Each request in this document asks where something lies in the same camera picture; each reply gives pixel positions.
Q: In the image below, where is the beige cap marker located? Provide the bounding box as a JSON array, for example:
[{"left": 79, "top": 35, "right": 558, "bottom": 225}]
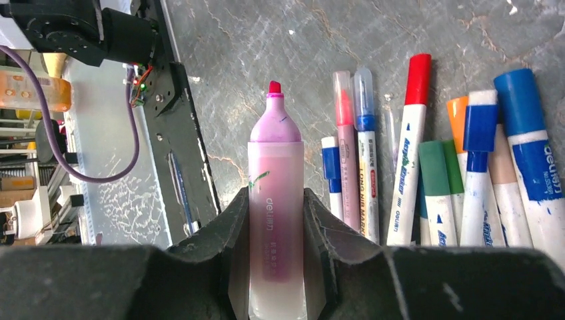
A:
[{"left": 489, "top": 124, "right": 533, "bottom": 248}]

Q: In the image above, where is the green cap marker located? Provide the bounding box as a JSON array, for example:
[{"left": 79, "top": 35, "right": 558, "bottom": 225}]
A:
[{"left": 418, "top": 140, "right": 464, "bottom": 247}]

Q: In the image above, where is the pink pen clear cap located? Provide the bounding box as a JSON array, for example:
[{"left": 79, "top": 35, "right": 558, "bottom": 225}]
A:
[{"left": 332, "top": 71, "right": 360, "bottom": 232}]

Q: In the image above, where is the orange cap marker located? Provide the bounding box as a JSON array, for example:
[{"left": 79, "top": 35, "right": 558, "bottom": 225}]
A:
[{"left": 446, "top": 96, "right": 468, "bottom": 183}]

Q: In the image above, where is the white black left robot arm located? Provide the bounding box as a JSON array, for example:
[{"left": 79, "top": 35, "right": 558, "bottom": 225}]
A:
[{"left": 1, "top": 1, "right": 158, "bottom": 67}]

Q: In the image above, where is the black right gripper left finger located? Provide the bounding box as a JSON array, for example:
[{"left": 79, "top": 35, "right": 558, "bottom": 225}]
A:
[{"left": 1, "top": 188, "right": 249, "bottom": 319}]

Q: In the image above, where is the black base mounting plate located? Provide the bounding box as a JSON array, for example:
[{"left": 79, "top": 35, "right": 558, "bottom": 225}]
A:
[{"left": 131, "top": 1, "right": 220, "bottom": 245}]

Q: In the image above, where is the large blue cap marker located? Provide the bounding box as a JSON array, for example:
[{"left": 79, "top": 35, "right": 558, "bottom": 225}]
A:
[{"left": 493, "top": 68, "right": 564, "bottom": 269}]

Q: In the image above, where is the small blue cap marker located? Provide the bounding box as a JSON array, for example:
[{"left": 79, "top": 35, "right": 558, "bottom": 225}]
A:
[{"left": 321, "top": 136, "right": 344, "bottom": 221}]

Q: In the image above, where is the blue white cap marker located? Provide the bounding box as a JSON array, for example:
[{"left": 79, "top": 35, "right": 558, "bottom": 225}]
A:
[{"left": 460, "top": 89, "right": 504, "bottom": 247}]

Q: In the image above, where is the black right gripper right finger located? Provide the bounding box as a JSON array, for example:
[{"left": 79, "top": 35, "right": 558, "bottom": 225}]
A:
[{"left": 303, "top": 189, "right": 564, "bottom": 319}]

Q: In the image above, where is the pink highlighter pen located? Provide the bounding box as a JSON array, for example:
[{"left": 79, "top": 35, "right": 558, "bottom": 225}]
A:
[{"left": 248, "top": 81, "right": 304, "bottom": 319}]

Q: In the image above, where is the blue long nib marker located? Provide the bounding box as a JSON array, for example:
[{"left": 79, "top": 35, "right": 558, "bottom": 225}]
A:
[{"left": 353, "top": 67, "right": 380, "bottom": 245}]

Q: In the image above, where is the red cap white marker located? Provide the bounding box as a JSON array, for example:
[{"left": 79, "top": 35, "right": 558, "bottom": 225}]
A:
[{"left": 386, "top": 53, "right": 432, "bottom": 246}]

